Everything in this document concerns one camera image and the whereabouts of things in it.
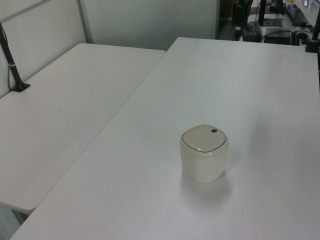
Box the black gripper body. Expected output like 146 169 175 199
233 4 245 27

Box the cream lidded trash bin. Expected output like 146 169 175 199
179 124 230 184

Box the black equipment case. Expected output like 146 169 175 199
241 21 263 42

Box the black vertical pole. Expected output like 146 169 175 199
258 0 266 26

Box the black folded tripod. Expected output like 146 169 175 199
284 2 313 29

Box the white side table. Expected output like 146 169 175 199
0 42 167 215

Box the black pole with clamp base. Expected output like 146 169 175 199
0 21 32 93

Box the black box with cables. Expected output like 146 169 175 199
262 27 294 45

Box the black camera stand with clamp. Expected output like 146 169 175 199
304 14 320 54

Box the grey metal partition post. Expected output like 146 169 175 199
76 0 94 44

